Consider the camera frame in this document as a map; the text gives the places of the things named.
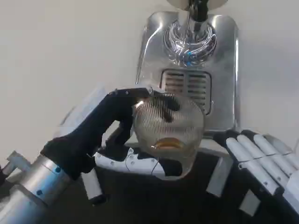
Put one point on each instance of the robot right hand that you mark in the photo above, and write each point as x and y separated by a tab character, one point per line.
257	158

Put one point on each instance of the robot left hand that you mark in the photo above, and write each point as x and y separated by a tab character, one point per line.
77	149

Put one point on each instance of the clear ribbed glass cup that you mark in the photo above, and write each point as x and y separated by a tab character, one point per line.
172	130

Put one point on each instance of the robot left silver forearm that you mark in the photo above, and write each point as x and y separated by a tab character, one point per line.
30	186

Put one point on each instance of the steel drip tray with grid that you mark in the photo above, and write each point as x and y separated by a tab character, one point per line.
222	70

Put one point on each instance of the chrome dispenser tap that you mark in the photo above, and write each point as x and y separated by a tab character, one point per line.
195	16

